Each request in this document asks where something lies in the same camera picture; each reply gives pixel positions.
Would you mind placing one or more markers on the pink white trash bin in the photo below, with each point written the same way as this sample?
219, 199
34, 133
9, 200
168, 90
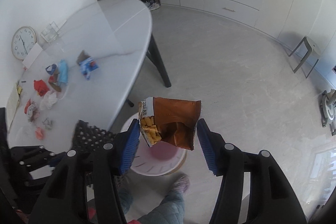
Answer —
155, 157

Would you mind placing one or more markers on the clear glass container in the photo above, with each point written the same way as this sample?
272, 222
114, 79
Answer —
50, 33

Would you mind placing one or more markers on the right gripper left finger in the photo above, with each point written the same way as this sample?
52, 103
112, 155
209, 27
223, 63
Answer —
64, 197

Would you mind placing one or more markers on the black table leg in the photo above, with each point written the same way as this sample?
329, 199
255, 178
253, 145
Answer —
154, 56

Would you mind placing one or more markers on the crumpled printed paper ball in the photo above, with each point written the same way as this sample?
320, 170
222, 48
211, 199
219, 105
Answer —
47, 123

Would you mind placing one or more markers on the white round wall clock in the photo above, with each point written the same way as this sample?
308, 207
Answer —
22, 42

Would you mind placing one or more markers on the pink crumpled paper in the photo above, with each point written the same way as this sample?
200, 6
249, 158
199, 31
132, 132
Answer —
39, 133

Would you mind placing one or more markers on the brown snack bag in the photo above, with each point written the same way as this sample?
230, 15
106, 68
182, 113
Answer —
169, 120

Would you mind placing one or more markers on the orange red small packet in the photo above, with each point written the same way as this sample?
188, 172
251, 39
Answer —
27, 106

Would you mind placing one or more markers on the clear plastic label wrapper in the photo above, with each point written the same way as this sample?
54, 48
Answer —
33, 112

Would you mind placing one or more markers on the dark blue crumpled wrapper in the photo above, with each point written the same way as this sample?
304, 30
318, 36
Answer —
51, 69

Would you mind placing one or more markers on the person's green quilted leg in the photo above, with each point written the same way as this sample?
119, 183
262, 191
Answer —
170, 210

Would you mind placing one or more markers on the light blue face mask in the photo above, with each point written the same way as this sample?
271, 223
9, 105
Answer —
63, 72

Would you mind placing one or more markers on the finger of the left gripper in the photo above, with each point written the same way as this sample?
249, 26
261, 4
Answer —
26, 159

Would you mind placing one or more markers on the white card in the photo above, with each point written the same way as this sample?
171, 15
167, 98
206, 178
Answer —
32, 56

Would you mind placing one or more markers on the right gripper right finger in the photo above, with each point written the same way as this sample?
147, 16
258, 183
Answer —
271, 198

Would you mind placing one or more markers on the white crumpled tissue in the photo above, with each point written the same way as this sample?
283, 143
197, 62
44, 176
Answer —
49, 99

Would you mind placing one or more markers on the blue printed carton box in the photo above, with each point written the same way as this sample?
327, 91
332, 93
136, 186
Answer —
87, 64

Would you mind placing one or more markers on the red folded paper carton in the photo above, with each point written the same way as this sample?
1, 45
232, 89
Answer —
53, 83

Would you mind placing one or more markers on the grey metal stool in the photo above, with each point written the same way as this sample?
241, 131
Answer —
311, 50

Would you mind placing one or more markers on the person's slippered foot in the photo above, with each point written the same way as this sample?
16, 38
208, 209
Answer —
181, 184

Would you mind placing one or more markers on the red crumpled wrapper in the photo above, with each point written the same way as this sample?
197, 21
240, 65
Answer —
41, 87

